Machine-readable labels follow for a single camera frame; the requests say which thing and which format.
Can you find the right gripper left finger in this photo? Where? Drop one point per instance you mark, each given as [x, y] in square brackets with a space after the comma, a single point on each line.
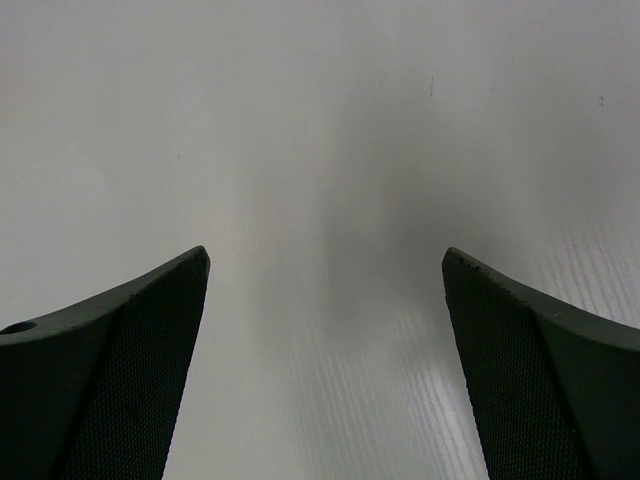
[93, 391]

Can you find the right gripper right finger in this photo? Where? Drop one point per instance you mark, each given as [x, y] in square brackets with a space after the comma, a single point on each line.
[554, 389]

